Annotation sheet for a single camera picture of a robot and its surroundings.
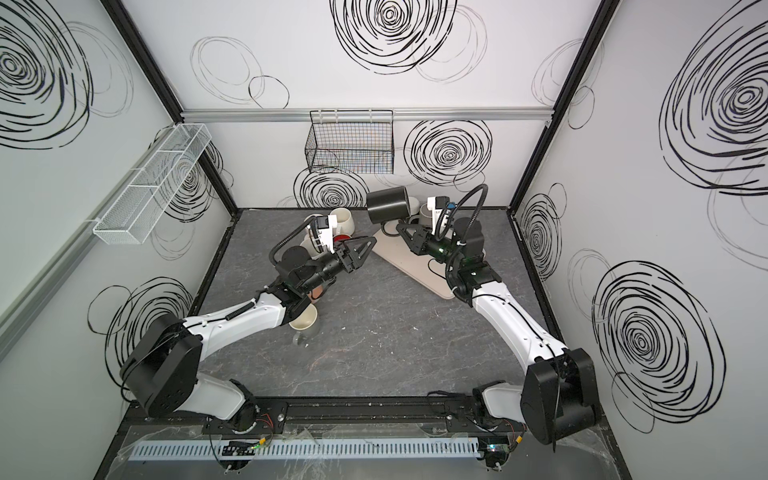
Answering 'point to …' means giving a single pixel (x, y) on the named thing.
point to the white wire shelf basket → (130, 217)
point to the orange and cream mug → (315, 294)
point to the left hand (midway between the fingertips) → (374, 241)
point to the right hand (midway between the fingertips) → (394, 228)
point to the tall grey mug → (306, 329)
